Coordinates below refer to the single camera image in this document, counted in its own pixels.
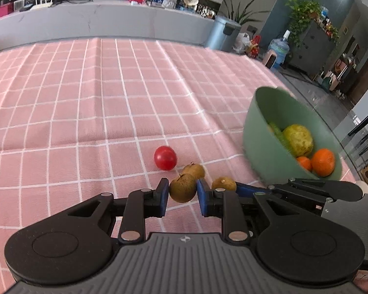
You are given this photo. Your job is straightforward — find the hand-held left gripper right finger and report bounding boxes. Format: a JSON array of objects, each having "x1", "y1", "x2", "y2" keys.
[{"x1": 196, "y1": 178, "x2": 296, "y2": 242}]

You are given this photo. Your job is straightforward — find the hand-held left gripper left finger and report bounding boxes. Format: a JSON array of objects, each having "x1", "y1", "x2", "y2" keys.
[{"x1": 58, "y1": 178, "x2": 170, "y2": 242}]

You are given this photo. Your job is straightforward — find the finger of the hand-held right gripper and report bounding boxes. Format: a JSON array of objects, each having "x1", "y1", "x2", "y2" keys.
[
  {"x1": 288, "y1": 178, "x2": 364, "y2": 203},
  {"x1": 236, "y1": 181, "x2": 333, "y2": 209}
]

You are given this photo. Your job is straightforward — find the brown longan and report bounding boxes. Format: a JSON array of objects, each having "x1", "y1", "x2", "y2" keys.
[
  {"x1": 169, "y1": 173, "x2": 197, "y2": 203},
  {"x1": 211, "y1": 177, "x2": 237, "y2": 192},
  {"x1": 182, "y1": 163, "x2": 206, "y2": 181}
]

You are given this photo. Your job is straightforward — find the orange mandarin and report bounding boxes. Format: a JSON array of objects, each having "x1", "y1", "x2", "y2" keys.
[
  {"x1": 311, "y1": 148, "x2": 336, "y2": 177},
  {"x1": 296, "y1": 156, "x2": 313, "y2": 172}
]

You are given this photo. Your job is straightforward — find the green colander bowl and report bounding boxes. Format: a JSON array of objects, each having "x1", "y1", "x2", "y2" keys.
[{"x1": 243, "y1": 86, "x2": 343, "y2": 186}]

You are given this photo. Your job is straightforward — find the green cucumber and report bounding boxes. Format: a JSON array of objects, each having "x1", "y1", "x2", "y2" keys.
[{"x1": 268, "y1": 122, "x2": 295, "y2": 157}]

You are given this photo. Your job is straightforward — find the large yellow-green citrus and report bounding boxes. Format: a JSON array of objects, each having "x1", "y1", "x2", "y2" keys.
[{"x1": 283, "y1": 124, "x2": 315, "y2": 158}]

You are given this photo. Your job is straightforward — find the red cherry tomato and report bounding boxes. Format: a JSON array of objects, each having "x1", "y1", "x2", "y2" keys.
[{"x1": 154, "y1": 146, "x2": 177, "y2": 171}]

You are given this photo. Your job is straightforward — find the pink checked tablecloth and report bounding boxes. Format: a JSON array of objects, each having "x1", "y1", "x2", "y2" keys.
[{"x1": 0, "y1": 37, "x2": 356, "y2": 294}]

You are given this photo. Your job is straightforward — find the small pink plastic stool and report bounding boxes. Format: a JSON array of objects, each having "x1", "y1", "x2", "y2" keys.
[{"x1": 263, "y1": 50, "x2": 278, "y2": 68}]

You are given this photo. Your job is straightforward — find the grey sideboard cabinet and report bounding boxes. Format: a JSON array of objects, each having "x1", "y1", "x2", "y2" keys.
[{"x1": 288, "y1": 21, "x2": 337, "y2": 79}]

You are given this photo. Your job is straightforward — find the red decorative figure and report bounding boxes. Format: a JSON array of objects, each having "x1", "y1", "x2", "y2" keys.
[{"x1": 248, "y1": 35, "x2": 262, "y2": 59}]

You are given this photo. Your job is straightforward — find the blue water jug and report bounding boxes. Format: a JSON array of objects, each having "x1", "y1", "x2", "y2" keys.
[{"x1": 268, "y1": 30, "x2": 292, "y2": 68}]

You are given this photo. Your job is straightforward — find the white plastic bag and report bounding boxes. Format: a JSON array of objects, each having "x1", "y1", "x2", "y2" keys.
[{"x1": 233, "y1": 32, "x2": 251, "y2": 54}]

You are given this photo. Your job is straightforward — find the blue-grey pedal bin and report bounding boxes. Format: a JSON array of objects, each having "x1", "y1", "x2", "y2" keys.
[{"x1": 206, "y1": 15, "x2": 242, "y2": 51}]

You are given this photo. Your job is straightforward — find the trailing green pothos plant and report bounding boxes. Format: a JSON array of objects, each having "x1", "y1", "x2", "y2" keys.
[{"x1": 285, "y1": 0, "x2": 341, "y2": 48}]

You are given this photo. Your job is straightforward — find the long-leaf potted plant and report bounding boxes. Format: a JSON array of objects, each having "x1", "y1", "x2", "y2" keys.
[{"x1": 219, "y1": 0, "x2": 265, "y2": 27}]

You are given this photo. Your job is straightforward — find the white marble media counter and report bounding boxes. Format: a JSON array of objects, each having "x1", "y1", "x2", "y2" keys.
[{"x1": 0, "y1": 0, "x2": 217, "y2": 56}]

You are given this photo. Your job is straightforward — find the pink flat box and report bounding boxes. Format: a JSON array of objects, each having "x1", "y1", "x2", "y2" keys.
[{"x1": 0, "y1": 2, "x2": 14, "y2": 22}]

